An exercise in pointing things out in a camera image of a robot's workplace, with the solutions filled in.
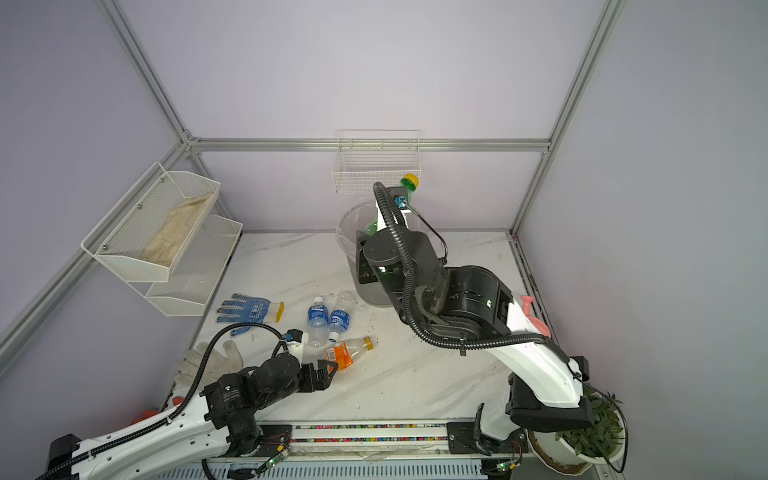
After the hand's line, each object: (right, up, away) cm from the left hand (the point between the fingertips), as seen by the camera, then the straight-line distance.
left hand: (323, 369), depth 76 cm
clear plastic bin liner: (+6, +41, +14) cm, 44 cm away
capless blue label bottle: (+2, +11, +14) cm, 18 cm away
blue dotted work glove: (-31, +12, +22) cm, 40 cm away
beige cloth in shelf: (-41, +33, 0) cm, 52 cm away
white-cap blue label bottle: (-5, +10, +15) cm, 18 cm away
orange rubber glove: (-46, -11, 0) cm, 47 cm away
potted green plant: (+56, -11, -16) cm, 59 cm away
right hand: (+13, +33, -26) cm, 44 cm away
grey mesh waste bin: (+12, +18, +21) cm, 30 cm away
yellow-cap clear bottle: (+4, +1, +9) cm, 10 cm away
